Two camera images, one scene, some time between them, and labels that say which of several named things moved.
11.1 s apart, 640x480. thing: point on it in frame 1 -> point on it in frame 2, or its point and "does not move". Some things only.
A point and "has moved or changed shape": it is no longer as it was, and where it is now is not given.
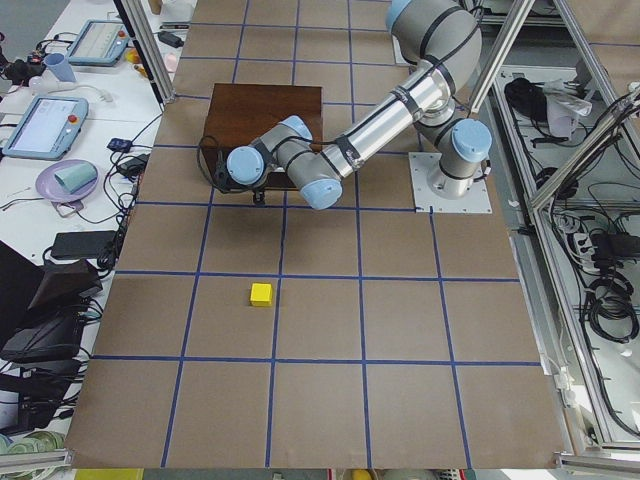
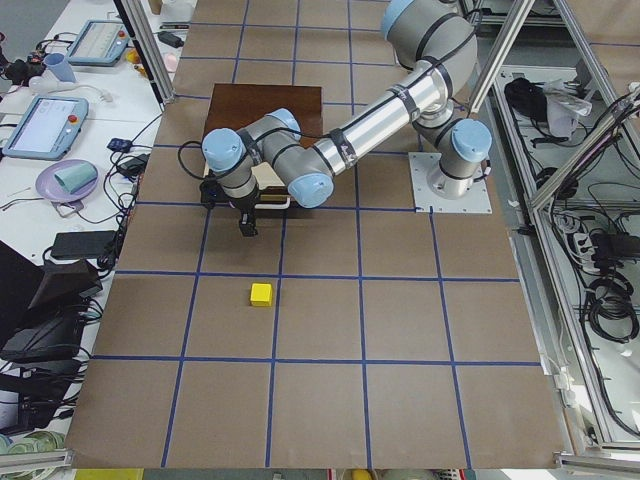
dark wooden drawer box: [239, 114] has moved or changed shape
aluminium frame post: [135, 18] does not move
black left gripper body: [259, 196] -> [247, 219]
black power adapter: [84, 245] does not move
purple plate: [51, 189] does not move
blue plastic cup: [58, 64] does not move
